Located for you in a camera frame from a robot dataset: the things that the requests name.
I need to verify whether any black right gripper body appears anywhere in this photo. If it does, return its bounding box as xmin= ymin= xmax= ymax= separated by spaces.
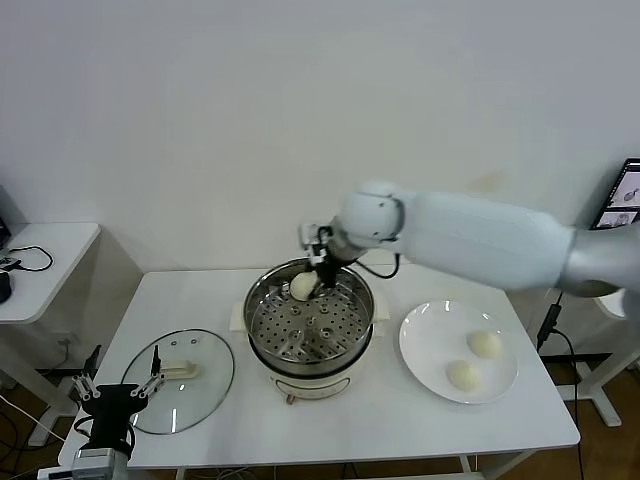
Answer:
xmin=315 ymin=257 xmax=345 ymax=292

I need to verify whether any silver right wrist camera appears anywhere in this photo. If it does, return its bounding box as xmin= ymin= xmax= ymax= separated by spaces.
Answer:
xmin=298 ymin=223 xmax=332 ymax=267

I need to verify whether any cream electric cooker base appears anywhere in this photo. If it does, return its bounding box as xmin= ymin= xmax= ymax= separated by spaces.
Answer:
xmin=247 ymin=324 xmax=375 ymax=405

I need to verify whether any white round plate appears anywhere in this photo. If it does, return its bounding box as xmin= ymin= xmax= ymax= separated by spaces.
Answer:
xmin=398 ymin=299 xmax=520 ymax=405

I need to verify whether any white side table with mouse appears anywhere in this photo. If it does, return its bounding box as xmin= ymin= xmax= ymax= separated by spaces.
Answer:
xmin=0 ymin=222 xmax=146 ymax=447

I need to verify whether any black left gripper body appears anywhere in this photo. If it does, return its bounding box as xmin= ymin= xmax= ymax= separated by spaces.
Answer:
xmin=81 ymin=383 xmax=149 ymax=446

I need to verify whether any stainless steel steamer basket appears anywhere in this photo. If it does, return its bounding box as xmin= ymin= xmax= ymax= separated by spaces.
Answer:
xmin=228 ymin=257 xmax=391 ymax=374

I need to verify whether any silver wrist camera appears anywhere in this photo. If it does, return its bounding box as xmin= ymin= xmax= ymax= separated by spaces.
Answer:
xmin=298 ymin=223 xmax=332 ymax=267
xmin=71 ymin=448 xmax=117 ymax=477

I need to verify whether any grey laptop with dark screen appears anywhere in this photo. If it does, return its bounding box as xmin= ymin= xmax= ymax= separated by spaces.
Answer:
xmin=589 ymin=158 xmax=640 ymax=231

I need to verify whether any white side table with label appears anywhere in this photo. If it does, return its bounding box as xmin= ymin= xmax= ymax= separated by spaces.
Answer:
xmin=572 ymin=292 xmax=640 ymax=429

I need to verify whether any white steamed baozi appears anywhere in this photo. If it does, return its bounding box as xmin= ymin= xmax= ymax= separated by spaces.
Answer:
xmin=467 ymin=329 xmax=503 ymax=359
xmin=289 ymin=271 xmax=321 ymax=301
xmin=445 ymin=360 xmax=483 ymax=391

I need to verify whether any round glass lid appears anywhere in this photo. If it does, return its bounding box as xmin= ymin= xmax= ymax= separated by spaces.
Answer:
xmin=121 ymin=328 xmax=236 ymax=435

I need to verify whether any black looped cable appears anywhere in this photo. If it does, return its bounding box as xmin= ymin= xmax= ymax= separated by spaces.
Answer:
xmin=0 ymin=244 xmax=54 ymax=274

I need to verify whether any black power adapter cable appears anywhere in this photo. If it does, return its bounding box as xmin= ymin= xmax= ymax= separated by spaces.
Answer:
xmin=537 ymin=289 xmax=586 ymax=480

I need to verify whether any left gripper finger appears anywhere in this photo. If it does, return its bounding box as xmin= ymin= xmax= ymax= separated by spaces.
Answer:
xmin=130 ymin=344 xmax=169 ymax=400
xmin=71 ymin=344 xmax=101 ymax=401

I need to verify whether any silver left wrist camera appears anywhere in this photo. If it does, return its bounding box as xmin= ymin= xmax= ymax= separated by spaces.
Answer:
xmin=71 ymin=448 xmax=117 ymax=477

